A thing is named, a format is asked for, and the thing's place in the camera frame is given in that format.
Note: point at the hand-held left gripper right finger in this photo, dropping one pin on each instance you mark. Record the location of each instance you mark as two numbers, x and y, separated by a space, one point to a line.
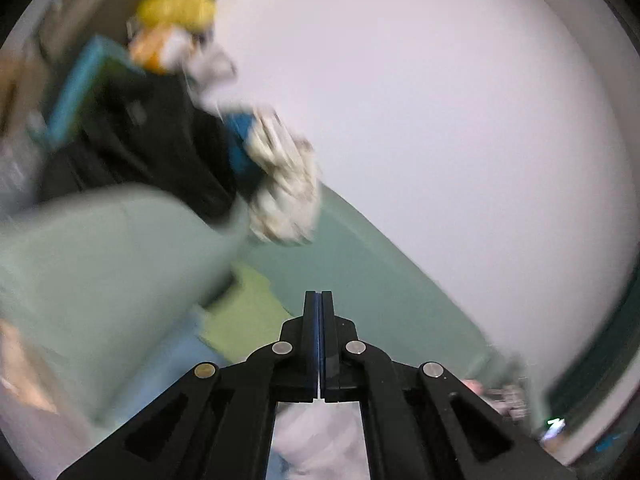
328 340

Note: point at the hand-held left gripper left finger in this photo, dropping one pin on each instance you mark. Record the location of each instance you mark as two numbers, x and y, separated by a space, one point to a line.
311 340

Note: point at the grey knitted sweater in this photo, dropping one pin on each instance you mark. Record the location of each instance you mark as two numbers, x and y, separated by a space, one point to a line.
320 440

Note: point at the person's right hand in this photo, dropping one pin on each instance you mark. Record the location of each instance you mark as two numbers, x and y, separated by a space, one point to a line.
472 386

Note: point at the lime green folded cloth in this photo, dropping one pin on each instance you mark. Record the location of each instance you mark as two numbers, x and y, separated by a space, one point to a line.
250 315

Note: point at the pale green bedsheet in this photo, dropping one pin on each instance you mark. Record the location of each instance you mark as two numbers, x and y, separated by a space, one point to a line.
380 290

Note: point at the white and beige fabric bundle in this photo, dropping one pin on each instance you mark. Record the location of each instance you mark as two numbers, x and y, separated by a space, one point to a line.
285 185

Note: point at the blue pouch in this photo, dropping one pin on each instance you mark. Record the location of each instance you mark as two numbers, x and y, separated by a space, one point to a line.
242 150

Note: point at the pale green pillow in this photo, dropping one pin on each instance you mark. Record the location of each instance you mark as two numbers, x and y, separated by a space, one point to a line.
100 280

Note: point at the peach cloth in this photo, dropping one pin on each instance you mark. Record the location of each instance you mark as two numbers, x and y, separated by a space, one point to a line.
22 365

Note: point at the white crumpled paper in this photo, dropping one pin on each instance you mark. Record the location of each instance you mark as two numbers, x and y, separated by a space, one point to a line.
212 67

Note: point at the orange and white packet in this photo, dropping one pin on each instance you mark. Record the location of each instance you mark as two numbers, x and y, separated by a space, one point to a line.
152 47

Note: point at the teal box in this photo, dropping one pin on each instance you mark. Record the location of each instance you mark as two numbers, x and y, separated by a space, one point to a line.
75 95

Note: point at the yellow cloth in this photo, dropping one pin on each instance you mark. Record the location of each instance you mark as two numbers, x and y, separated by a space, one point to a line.
177 2

